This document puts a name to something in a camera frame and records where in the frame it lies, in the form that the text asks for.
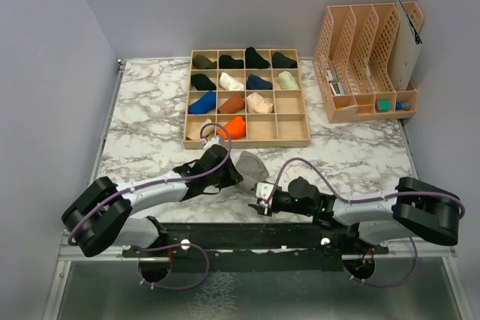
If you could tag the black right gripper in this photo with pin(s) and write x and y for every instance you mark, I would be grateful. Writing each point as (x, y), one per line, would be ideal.
(265, 210)

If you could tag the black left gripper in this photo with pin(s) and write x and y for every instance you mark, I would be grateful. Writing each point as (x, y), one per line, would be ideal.
(233, 177)

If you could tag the grey underwear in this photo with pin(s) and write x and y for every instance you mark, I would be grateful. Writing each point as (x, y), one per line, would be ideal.
(251, 167)

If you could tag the beige boxer underwear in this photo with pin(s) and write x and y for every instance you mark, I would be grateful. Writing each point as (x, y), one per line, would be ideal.
(256, 103)

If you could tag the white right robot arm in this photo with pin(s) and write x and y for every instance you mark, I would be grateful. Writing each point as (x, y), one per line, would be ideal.
(415, 209)

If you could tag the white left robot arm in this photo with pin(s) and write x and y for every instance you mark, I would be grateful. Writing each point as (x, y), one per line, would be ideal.
(102, 215)

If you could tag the beige rolled cloth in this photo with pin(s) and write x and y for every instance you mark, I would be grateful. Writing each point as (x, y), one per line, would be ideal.
(201, 130)

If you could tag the orange rolled cloth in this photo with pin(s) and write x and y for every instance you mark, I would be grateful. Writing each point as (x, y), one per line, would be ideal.
(235, 125)

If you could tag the blue rolled cloth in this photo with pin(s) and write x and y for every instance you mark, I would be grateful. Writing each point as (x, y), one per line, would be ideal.
(204, 105)

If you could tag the brown rolled cloth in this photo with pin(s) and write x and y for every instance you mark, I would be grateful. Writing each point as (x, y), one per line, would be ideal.
(233, 105)

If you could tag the black rolled cloth left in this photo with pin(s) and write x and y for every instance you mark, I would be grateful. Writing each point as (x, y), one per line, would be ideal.
(201, 82)

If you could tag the black rolled cloth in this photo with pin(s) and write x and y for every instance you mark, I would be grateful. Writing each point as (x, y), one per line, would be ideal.
(253, 60)
(201, 82)
(228, 62)

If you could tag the white rolled cloth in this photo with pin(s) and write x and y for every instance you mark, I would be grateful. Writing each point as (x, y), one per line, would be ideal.
(229, 83)

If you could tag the wooden compartment tray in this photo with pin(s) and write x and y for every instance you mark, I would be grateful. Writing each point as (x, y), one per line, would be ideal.
(286, 126)

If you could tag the navy rolled cloth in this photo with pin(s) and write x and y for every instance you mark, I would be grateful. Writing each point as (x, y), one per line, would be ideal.
(255, 82)

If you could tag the olive green rolled cloth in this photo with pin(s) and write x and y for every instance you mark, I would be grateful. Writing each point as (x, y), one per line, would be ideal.
(201, 62)

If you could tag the pale green rolled cloth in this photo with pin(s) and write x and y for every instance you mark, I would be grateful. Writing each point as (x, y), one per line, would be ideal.
(287, 81)

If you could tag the cards in rack slot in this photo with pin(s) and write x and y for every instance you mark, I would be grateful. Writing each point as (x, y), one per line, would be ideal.
(341, 99)

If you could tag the dark green rolled cloth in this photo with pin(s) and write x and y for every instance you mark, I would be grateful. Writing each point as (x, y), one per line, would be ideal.
(280, 61)

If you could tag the blue grey cylinder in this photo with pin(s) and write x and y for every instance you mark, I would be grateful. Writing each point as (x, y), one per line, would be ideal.
(405, 106)

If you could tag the pink file organizer rack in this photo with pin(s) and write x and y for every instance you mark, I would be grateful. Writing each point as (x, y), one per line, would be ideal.
(357, 40)

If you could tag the grey folder in rack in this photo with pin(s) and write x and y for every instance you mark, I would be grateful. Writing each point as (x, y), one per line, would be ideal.
(407, 44)

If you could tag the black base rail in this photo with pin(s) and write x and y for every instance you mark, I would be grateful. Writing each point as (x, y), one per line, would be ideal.
(189, 247)

